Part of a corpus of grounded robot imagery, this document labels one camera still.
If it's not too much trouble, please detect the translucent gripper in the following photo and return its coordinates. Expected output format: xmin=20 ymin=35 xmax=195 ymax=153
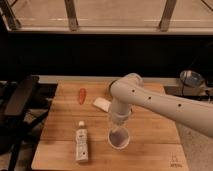
xmin=109 ymin=113 xmax=129 ymax=129

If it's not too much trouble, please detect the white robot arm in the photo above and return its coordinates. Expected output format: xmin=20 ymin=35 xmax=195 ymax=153
xmin=109 ymin=73 xmax=213 ymax=138

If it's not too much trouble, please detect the white sponge block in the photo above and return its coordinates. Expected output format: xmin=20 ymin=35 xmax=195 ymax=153
xmin=93 ymin=97 xmax=111 ymax=112

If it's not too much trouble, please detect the orange carrot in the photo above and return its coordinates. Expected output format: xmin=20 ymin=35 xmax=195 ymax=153
xmin=79 ymin=88 xmax=87 ymax=105

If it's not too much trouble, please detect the white plastic bottle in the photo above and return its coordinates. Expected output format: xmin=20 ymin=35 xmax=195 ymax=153
xmin=76 ymin=121 xmax=89 ymax=163

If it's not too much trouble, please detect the black office chair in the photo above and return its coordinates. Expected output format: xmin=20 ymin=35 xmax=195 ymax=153
xmin=0 ymin=76 xmax=48 ymax=171

